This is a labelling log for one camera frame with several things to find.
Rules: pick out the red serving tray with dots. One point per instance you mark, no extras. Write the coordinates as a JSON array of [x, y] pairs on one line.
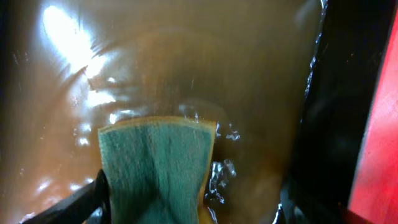
[[374, 193]]

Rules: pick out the black water tray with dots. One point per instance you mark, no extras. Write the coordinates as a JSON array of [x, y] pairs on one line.
[[288, 84]]

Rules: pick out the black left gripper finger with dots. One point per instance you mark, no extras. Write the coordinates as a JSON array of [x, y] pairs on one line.
[[89, 204]]

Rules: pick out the green yellow sponge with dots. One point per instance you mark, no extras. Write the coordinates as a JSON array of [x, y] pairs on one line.
[[157, 168]]

